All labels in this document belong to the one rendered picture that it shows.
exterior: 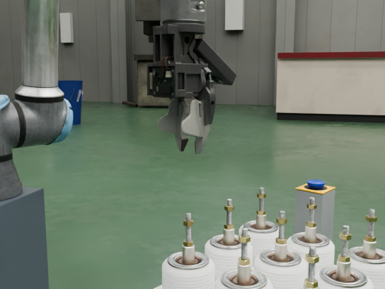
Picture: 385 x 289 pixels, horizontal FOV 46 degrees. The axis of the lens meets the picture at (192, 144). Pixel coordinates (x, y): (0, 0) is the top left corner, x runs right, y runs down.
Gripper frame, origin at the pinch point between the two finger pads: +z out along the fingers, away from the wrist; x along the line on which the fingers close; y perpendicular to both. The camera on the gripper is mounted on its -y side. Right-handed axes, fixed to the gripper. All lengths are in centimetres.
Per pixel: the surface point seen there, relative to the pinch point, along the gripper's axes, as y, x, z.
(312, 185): -38.3, 1.9, 13.9
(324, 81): -437, -213, -1
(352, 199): -142, -36, 46
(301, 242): -20.8, 9.9, 20.9
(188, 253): 1.7, 0.7, 19.3
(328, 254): -22.6, 14.9, 22.6
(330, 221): -41.8, 5.1, 22.9
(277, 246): -10.7, 11.1, 18.7
